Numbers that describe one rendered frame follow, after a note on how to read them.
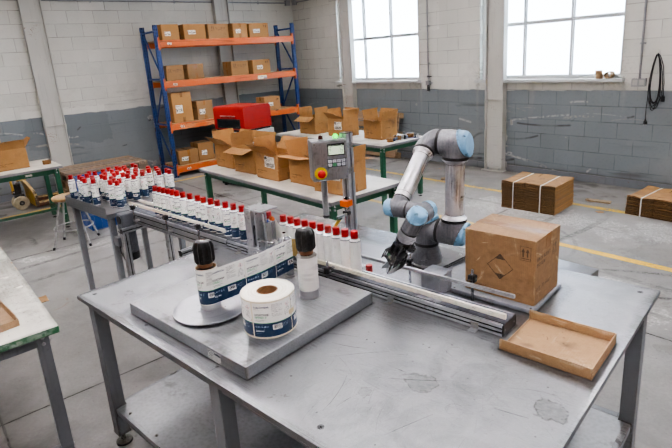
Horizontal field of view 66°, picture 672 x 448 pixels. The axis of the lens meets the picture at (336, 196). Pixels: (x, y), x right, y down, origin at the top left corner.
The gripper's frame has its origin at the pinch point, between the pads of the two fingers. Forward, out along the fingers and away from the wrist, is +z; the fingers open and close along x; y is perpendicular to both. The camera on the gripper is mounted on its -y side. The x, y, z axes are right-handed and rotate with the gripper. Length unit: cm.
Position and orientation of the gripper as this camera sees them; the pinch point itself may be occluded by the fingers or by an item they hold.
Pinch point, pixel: (389, 271)
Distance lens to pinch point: 226.1
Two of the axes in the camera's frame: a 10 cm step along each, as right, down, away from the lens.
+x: 6.7, 5.9, -4.4
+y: -6.7, 2.4, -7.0
